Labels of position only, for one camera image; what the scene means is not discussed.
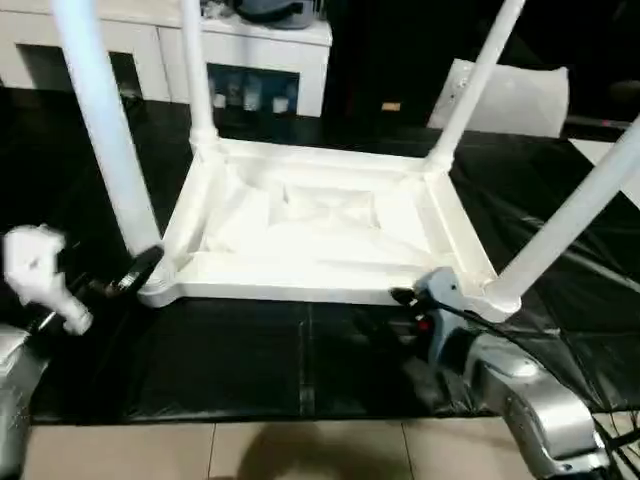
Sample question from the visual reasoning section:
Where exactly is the black cable clutter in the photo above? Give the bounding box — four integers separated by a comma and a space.
199, 0, 241, 16

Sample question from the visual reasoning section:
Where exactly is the white cabinet with glass doors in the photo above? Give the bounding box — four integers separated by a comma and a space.
0, 0, 334, 119

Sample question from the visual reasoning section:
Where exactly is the black work mat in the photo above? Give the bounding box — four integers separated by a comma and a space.
0, 84, 640, 426

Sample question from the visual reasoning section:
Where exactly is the white plastic table top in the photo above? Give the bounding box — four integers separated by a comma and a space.
135, 137, 522, 325

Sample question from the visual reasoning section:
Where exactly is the black bar with red mark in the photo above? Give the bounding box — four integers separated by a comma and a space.
564, 115, 636, 129

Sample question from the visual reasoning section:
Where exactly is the grey helmet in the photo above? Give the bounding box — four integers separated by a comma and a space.
239, 0, 326, 29

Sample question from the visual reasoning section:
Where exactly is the white flat panel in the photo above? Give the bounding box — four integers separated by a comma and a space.
569, 137, 631, 166

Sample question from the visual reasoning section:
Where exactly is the black cabinet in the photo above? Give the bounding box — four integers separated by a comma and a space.
329, 0, 481, 126

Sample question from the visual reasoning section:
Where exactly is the white plastic table leg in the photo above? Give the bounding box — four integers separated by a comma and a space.
49, 0, 174, 299
425, 0, 527, 174
179, 0, 220, 146
482, 113, 640, 314

